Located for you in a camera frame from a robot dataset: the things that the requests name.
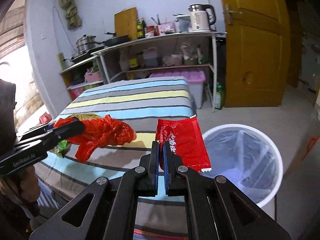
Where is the white trash bin with liner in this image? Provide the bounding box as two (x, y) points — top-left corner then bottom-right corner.
(201, 124), (283, 207)

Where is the striped tablecloth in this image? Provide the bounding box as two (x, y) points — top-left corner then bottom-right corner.
(35, 77), (194, 239)

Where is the person's left hand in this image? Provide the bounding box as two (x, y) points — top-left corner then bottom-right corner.
(1, 166), (41, 205)

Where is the black frying pan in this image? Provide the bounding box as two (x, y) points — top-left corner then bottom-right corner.
(102, 32), (131, 47)

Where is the pink plastic basket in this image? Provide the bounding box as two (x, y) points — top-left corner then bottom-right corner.
(85, 71), (101, 83)

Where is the pink utensil box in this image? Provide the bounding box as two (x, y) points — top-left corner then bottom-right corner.
(157, 21), (176, 36)

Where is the red plastic bag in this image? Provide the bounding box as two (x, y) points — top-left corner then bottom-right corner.
(53, 115), (137, 163)

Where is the yellow snack wrapper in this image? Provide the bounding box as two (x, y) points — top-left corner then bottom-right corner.
(67, 113), (101, 121)

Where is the white metal shelf rack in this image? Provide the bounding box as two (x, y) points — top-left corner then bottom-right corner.
(60, 31), (226, 103)

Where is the wooden cutting board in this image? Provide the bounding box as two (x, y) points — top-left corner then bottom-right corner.
(114, 7), (137, 40)

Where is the green snack wrapper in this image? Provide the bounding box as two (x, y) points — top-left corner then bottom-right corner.
(49, 140), (71, 158)

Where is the clear plastic container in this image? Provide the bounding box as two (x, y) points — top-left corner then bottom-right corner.
(176, 14), (191, 33)

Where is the grey plastic jug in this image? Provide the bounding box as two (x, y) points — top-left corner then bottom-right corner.
(143, 47), (160, 67)

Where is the dark sauce bottle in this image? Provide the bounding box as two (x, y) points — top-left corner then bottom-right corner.
(137, 18), (147, 39)

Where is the red snack wrapper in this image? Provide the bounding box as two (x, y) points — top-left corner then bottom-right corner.
(156, 116), (212, 172)

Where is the stainless steel pot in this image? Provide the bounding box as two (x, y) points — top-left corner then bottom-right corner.
(76, 35), (96, 54)

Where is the pink lid storage box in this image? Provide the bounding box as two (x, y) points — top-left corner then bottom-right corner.
(149, 69), (206, 110)

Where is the yellow wooden door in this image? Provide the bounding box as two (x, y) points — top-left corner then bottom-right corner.
(222, 0), (290, 107)

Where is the white electric kettle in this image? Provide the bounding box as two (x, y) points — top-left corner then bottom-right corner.
(189, 4), (216, 32)

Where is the green hanging cloth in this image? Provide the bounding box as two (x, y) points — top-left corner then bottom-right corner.
(59, 0), (82, 29)

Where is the green plastic bottle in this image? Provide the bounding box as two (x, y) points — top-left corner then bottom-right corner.
(215, 84), (225, 110)

